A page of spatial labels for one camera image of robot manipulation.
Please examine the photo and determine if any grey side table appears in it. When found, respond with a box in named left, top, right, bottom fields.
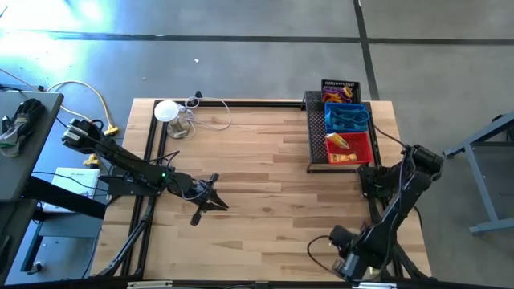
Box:
left=0, top=90, right=65, bottom=204

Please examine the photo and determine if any black plastic basket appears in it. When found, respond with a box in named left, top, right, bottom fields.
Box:
left=320, top=78, right=362, bottom=104

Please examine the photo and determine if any white lamp cable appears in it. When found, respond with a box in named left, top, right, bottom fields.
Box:
left=176, top=95, right=233, bottom=133

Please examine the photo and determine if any black side desk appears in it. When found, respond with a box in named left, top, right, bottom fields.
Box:
left=0, top=176, right=108, bottom=282

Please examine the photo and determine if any white mushroom table lamp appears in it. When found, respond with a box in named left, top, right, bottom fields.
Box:
left=153, top=100, right=192, bottom=140

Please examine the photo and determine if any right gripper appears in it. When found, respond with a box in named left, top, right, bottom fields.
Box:
left=333, top=239, right=379, bottom=283

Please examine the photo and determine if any grey metal table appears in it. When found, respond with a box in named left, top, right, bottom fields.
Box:
left=443, top=111, right=514, bottom=236

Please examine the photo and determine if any black work glove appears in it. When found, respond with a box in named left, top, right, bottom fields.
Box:
left=2, top=98, right=47, bottom=152

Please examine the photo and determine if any black aluminium table frame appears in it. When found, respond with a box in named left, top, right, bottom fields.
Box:
left=90, top=98, right=434, bottom=289

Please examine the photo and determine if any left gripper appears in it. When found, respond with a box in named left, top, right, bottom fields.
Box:
left=187, top=173, right=230, bottom=227

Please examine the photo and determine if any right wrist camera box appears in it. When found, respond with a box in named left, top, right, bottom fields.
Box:
left=328, top=224, right=355, bottom=249

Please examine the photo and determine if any blue plastic basket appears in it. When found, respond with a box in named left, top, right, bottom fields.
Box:
left=324, top=101, right=371, bottom=135

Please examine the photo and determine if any white cardboard box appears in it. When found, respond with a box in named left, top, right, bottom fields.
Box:
left=42, top=166, right=101, bottom=214

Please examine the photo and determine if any black mesh desk riser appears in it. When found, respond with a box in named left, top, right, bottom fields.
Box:
left=303, top=90, right=381, bottom=175

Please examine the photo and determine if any red plastic basket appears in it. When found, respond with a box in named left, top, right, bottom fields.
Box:
left=324, top=132, right=375, bottom=166

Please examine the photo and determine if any cream power cable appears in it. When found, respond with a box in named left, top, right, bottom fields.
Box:
left=47, top=79, right=114, bottom=129

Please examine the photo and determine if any yellow green crayon box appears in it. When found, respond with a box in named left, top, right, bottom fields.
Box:
left=329, top=153, right=358, bottom=164
left=325, top=132, right=351, bottom=151

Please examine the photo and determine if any silver aluminium bar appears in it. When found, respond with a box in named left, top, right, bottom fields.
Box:
left=127, top=280, right=173, bottom=289
left=352, top=282, right=398, bottom=289

